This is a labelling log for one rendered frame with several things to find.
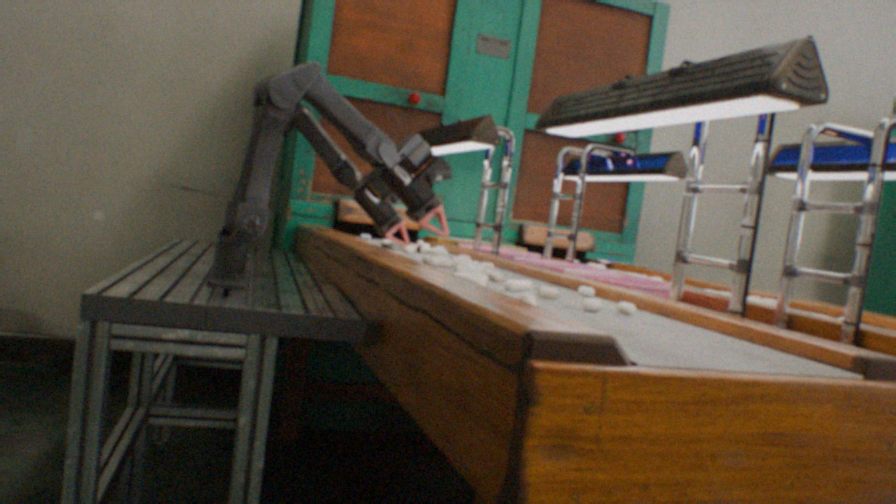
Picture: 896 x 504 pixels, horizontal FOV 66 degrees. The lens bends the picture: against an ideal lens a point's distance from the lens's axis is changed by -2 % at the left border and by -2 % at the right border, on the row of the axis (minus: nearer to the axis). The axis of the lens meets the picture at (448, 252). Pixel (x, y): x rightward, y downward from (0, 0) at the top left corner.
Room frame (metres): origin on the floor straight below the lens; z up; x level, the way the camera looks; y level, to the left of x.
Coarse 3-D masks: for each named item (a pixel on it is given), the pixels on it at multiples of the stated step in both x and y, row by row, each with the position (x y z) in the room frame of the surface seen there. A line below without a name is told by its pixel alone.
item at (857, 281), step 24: (888, 120) 1.13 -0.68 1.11; (888, 144) 1.12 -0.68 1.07; (864, 192) 1.14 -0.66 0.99; (792, 216) 1.27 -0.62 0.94; (864, 216) 1.13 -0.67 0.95; (792, 240) 1.27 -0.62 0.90; (864, 240) 1.12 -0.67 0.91; (792, 264) 1.26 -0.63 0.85; (864, 264) 1.12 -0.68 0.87; (792, 288) 1.27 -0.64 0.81; (864, 288) 1.12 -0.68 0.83
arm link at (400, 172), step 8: (400, 160) 1.58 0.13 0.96; (408, 160) 1.56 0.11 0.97; (392, 168) 1.54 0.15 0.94; (400, 168) 1.54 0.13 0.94; (408, 168) 1.58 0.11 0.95; (384, 176) 1.54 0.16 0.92; (392, 176) 1.54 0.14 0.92; (400, 176) 1.54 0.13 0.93; (408, 176) 1.55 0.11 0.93; (392, 184) 1.54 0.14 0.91; (400, 184) 1.54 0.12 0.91
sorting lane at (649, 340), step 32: (416, 256) 1.80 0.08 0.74; (448, 256) 1.99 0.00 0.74; (576, 320) 0.93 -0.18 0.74; (608, 320) 0.98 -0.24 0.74; (640, 320) 1.03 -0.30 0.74; (672, 320) 1.08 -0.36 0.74; (640, 352) 0.73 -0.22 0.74; (672, 352) 0.76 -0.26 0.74; (704, 352) 0.80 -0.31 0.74; (736, 352) 0.83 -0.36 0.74; (768, 352) 0.87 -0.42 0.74
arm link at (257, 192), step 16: (256, 96) 1.39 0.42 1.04; (256, 112) 1.38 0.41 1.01; (272, 112) 1.36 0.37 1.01; (288, 112) 1.38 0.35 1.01; (256, 128) 1.36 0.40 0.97; (272, 128) 1.36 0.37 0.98; (256, 144) 1.35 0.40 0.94; (272, 144) 1.37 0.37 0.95; (256, 160) 1.35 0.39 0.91; (272, 160) 1.37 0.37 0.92; (240, 176) 1.38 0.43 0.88; (256, 176) 1.35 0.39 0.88; (240, 192) 1.35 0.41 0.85; (256, 192) 1.35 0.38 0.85; (240, 208) 1.33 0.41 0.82; (256, 208) 1.35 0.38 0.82
